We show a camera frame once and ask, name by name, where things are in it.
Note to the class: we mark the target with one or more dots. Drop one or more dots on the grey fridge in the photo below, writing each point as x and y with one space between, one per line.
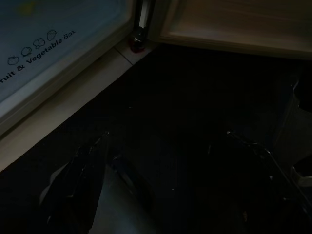
73 80

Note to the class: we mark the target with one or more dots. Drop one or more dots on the black floor mat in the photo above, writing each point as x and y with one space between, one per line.
182 97

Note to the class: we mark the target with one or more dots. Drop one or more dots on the clear vegetable drawer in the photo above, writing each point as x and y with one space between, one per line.
48 24

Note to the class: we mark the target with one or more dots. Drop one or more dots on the white fridge door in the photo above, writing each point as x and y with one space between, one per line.
231 24

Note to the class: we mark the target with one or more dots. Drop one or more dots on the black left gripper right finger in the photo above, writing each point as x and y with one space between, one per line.
263 195

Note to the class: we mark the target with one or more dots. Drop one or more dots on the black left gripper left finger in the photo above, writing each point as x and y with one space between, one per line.
78 190

